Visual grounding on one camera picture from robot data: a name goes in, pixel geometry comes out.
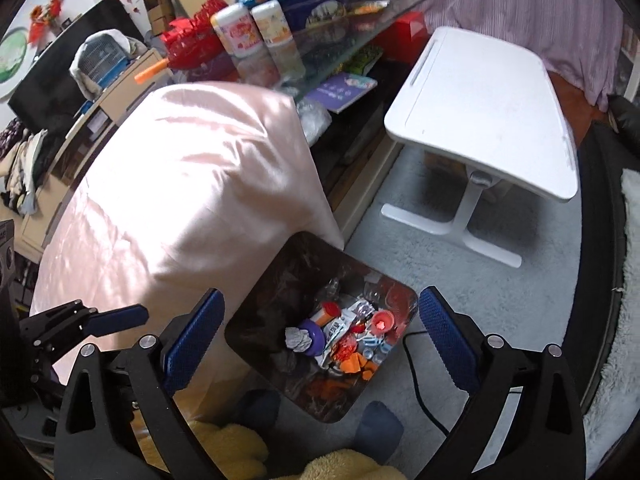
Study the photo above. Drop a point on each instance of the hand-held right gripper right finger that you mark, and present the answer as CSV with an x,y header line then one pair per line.
x,y
445,340

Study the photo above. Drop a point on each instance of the blue printed tin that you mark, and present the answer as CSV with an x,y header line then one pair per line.
x,y
320,5

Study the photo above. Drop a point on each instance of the white fluffy cushion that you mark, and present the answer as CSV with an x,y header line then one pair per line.
x,y
627,260

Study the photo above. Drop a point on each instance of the black television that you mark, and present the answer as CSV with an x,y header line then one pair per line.
x,y
50,85

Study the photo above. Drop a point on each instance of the pink satin cloth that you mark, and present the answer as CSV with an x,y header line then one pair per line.
x,y
175,185

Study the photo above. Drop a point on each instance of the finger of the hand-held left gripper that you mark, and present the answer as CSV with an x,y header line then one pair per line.
x,y
120,317

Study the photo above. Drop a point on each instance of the round green wall plate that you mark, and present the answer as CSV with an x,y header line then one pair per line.
x,y
12,55

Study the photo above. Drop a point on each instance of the dark square trash bin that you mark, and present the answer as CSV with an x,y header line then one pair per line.
x,y
280,280

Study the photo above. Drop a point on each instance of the covered bird cage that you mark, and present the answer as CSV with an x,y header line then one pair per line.
x,y
122,37

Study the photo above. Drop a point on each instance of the white side table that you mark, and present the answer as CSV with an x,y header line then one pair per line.
x,y
480,110

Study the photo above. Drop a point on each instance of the crumpled clear plastic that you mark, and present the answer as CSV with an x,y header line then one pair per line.
x,y
315,120

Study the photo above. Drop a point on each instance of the blue booklet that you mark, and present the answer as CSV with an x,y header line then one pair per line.
x,y
340,90

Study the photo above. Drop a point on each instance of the small cardboard box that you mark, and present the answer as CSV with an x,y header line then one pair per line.
x,y
157,5

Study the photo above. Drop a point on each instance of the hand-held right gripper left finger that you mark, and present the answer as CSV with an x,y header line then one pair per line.
x,y
195,340

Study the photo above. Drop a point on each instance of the red box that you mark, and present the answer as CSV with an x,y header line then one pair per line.
x,y
407,35

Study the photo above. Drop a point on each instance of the red cutout basket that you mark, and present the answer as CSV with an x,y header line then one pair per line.
x,y
192,40

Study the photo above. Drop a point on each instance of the white bottle pink label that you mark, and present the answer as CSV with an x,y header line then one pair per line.
x,y
237,30

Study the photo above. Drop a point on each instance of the purple striped curtain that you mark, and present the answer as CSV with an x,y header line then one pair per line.
x,y
525,5

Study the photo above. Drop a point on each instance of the yellow snack packet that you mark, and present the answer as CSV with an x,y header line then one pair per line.
x,y
370,7

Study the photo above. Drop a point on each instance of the pile of clothes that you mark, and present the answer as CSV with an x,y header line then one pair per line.
x,y
22,165

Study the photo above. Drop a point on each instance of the blue slipper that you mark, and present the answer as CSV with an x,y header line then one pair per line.
x,y
380,425
260,407

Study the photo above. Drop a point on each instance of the white bottle orange label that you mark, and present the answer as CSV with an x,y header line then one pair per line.
x,y
270,22

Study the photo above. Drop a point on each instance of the red flower decoration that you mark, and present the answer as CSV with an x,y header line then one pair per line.
x,y
47,15

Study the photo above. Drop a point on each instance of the yellow fleece clothing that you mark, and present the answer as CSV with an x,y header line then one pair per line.
x,y
235,450

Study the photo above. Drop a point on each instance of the beige television cabinet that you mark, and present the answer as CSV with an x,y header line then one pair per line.
x,y
110,105

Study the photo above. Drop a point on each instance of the blue bird cage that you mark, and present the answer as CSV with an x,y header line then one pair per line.
x,y
102,62

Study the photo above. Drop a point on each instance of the green printed packet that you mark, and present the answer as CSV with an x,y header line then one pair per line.
x,y
365,60

